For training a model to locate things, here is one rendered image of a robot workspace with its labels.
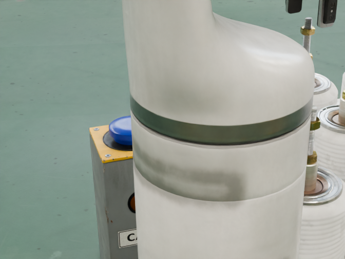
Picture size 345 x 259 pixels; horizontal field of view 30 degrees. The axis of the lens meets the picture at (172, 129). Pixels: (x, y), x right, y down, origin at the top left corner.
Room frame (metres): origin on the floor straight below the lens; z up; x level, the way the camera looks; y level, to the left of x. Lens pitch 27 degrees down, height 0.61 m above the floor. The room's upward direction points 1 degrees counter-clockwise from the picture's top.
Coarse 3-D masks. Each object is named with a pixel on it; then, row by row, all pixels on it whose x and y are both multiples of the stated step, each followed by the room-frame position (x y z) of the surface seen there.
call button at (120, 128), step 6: (114, 120) 0.56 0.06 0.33; (120, 120) 0.56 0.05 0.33; (126, 120) 0.56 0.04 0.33; (114, 126) 0.55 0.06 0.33; (120, 126) 0.55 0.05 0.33; (126, 126) 0.55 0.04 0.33; (114, 132) 0.54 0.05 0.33; (120, 132) 0.54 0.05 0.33; (126, 132) 0.54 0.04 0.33; (114, 138) 0.54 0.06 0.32; (120, 138) 0.54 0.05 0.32; (126, 138) 0.54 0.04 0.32; (126, 144) 0.54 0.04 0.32
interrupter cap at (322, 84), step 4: (316, 76) 0.84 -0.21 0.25; (320, 76) 0.84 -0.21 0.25; (324, 76) 0.84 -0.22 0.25; (316, 80) 0.83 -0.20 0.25; (320, 80) 0.83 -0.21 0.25; (324, 80) 0.83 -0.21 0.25; (328, 80) 0.82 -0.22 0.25; (316, 84) 0.82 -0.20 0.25; (320, 84) 0.81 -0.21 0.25; (324, 84) 0.81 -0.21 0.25; (328, 84) 0.81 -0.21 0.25; (316, 88) 0.80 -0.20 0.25; (320, 88) 0.80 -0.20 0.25; (324, 88) 0.80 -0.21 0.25; (328, 88) 0.80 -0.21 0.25; (316, 92) 0.79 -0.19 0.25; (320, 92) 0.79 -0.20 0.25
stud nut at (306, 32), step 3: (303, 27) 0.82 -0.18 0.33; (312, 27) 0.82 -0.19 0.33; (300, 30) 0.83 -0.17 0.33; (303, 30) 0.82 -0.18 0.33; (306, 30) 0.81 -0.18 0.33; (309, 30) 0.81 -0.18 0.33; (312, 30) 0.81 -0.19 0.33; (303, 33) 0.82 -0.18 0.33; (306, 33) 0.81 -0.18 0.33; (309, 33) 0.81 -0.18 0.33; (312, 33) 0.81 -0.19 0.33
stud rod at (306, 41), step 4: (308, 20) 0.82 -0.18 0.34; (304, 24) 0.82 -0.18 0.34; (308, 24) 0.82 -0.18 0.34; (308, 28) 0.82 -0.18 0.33; (304, 36) 0.82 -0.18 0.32; (308, 36) 0.82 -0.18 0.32; (304, 40) 0.82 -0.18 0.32; (308, 40) 0.82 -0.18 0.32; (304, 44) 0.82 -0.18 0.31; (308, 44) 0.82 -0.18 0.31; (308, 48) 0.82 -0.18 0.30; (308, 52) 0.82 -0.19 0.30
